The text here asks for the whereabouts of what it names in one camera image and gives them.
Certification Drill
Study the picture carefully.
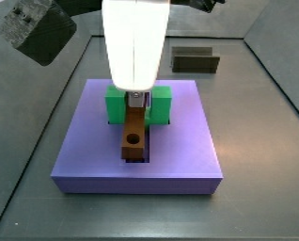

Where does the brown T-shaped block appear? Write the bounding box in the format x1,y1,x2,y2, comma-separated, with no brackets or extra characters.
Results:
120,106,144,160

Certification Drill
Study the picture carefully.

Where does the green U-shaped block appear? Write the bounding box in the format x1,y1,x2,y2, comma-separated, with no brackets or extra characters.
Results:
104,85,172,125

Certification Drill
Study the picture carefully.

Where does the dark grey angled bracket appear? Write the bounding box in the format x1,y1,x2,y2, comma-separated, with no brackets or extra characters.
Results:
171,47,220,73

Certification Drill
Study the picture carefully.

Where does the purple base board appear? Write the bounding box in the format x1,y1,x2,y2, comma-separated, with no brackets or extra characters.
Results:
52,79,223,194

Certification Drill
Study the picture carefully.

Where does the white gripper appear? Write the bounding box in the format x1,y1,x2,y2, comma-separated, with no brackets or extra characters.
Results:
101,0,171,107

